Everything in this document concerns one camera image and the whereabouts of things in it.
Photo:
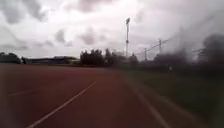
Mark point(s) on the row of dark trees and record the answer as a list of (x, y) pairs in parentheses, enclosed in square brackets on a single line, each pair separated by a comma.
[(96, 58)]

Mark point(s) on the tall floodlight mast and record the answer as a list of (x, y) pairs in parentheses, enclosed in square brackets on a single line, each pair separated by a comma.
[(127, 36)]

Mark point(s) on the red running track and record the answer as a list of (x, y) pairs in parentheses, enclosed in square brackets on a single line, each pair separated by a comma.
[(100, 106)]

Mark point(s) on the low long building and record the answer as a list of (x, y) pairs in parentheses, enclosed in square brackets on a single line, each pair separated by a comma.
[(46, 60)]

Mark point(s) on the grass strip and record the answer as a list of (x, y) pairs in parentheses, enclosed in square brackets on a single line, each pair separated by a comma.
[(186, 90)]

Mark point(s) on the dark bushy trees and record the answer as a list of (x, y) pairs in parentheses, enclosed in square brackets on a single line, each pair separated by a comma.
[(9, 58)]

